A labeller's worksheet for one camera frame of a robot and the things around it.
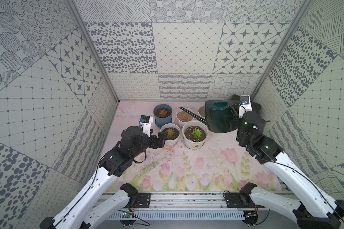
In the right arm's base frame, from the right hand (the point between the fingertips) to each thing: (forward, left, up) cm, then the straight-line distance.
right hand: (248, 109), depth 65 cm
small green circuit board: (-38, +59, -39) cm, 80 cm away
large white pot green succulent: (+3, +23, -27) cm, 36 cm away
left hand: (-6, +42, -7) cm, 43 cm away
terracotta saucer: (-1, +39, -36) cm, 53 cm away
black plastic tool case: (+34, -28, -34) cm, 56 cm away
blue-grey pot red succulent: (+19, +44, -27) cm, 55 cm away
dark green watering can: (-1, +12, -4) cm, 13 cm away
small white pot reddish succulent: (+16, +30, -26) cm, 43 cm away
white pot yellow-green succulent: (+5, +36, -28) cm, 46 cm away
